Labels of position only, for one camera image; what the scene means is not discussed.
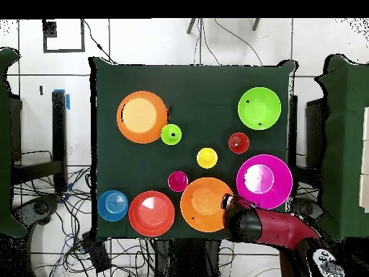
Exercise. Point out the orange plastic bowl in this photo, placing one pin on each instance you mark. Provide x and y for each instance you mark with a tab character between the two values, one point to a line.
201	207
138	115

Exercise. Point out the pink plastic bowl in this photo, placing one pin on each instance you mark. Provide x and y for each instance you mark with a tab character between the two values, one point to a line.
276	187

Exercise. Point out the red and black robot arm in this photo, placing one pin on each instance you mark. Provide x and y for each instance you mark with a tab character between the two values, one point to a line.
276	228

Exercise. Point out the green plastic cup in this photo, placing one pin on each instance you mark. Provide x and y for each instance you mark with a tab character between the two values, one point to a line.
167	139

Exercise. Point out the yellow plastic cup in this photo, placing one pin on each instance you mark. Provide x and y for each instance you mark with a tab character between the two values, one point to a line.
207	158

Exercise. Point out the crimson plastic cup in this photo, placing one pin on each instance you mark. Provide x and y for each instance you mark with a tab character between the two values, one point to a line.
177	181

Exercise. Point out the red plastic cup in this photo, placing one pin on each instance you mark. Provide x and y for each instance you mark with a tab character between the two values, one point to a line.
238	142

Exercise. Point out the dark green tablecloth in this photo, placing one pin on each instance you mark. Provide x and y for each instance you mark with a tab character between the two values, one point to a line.
129	161

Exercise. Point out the red plastic bowl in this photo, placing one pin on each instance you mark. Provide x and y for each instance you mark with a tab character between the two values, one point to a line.
151	213

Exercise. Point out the green plastic bowl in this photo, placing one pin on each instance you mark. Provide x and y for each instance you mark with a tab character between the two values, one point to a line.
259	108

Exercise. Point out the blue plastic bowl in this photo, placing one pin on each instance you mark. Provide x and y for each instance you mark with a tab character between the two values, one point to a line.
112	205

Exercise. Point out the black bench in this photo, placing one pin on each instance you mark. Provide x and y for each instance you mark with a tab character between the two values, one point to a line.
59	138

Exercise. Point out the black power strip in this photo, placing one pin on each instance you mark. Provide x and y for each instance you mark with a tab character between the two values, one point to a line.
96	254

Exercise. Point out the small black floor marker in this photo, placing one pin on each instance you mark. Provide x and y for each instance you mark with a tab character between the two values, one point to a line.
41	90

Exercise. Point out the green table with white boxes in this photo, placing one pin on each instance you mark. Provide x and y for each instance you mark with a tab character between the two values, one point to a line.
343	144

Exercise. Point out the green cloth covered table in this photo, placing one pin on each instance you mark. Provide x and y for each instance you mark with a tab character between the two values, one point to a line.
8	144

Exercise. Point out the white boxes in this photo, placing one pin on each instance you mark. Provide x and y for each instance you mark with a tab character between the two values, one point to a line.
365	161

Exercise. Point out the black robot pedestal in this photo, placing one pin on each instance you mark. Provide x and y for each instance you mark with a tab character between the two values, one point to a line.
187	259

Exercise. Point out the black square floor frame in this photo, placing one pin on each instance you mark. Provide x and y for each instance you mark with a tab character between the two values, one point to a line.
63	50

